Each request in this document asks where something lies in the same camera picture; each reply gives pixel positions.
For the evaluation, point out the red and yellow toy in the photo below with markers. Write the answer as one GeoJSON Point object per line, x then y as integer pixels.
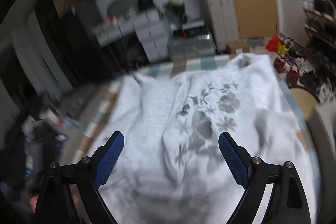
{"type": "Point", "coordinates": [277, 45]}

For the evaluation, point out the silver suitcase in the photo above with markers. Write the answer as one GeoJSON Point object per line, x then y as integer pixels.
{"type": "Point", "coordinates": [190, 48]}

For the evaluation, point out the red shoe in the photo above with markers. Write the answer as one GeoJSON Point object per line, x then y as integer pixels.
{"type": "Point", "coordinates": [279, 65]}
{"type": "Point", "coordinates": [292, 76]}

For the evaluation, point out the round beige stool black rim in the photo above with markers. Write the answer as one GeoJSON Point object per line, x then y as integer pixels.
{"type": "Point", "coordinates": [305, 99]}

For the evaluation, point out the white drawer cabinet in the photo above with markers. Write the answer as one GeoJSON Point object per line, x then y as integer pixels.
{"type": "Point", "coordinates": [150, 27]}

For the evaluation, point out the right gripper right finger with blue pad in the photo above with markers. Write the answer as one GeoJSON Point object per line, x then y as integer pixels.
{"type": "Point", "coordinates": [287, 203]}

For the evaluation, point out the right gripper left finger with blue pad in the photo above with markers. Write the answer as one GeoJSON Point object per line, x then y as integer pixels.
{"type": "Point", "coordinates": [55, 202]}

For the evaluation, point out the plaid blue brown bedsheet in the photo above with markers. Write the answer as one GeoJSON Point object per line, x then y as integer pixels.
{"type": "Point", "coordinates": [105, 105]}

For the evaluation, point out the white tall locker cabinet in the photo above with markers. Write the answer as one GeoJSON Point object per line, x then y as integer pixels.
{"type": "Point", "coordinates": [223, 22]}

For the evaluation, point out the light grey hoodie sweatshirt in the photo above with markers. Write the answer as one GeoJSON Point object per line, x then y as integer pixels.
{"type": "Point", "coordinates": [171, 169]}

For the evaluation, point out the cardboard box on floor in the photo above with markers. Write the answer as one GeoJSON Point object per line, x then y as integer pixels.
{"type": "Point", "coordinates": [237, 47]}

